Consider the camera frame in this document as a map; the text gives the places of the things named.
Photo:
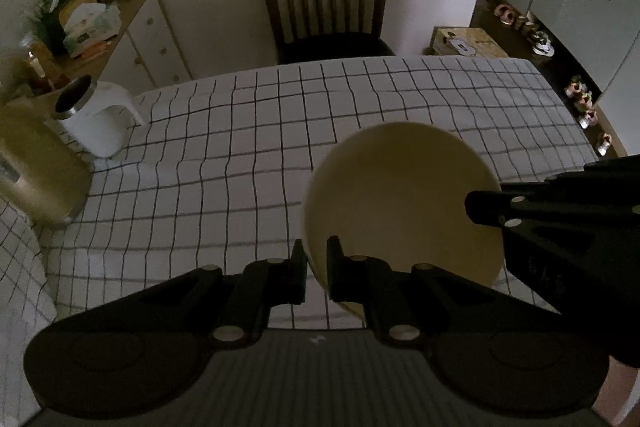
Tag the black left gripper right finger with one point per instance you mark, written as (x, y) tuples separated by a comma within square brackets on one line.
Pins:
[(500, 354)]

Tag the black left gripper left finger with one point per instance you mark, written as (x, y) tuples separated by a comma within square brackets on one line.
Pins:
[(138, 353)]

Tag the small colourful shoes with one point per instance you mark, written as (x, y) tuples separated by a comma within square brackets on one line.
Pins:
[(588, 118)]

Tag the black white sneaker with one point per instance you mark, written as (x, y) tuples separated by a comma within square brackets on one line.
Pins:
[(540, 43)]

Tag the checkered white tablecloth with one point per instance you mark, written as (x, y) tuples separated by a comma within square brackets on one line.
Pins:
[(216, 175)]

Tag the gold thermos carafe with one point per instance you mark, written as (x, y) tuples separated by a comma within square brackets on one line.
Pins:
[(40, 175)]

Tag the pink shoes pair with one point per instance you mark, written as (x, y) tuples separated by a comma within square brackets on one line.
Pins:
[(508, 15)]

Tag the white electric kettle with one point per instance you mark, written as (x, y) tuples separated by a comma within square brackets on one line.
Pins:
[(96, 114)]

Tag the white drawer side cabinet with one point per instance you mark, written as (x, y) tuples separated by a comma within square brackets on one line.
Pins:
[(143, 56)]

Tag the dark wooden chair far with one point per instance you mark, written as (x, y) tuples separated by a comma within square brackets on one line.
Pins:
[(318, 30)]

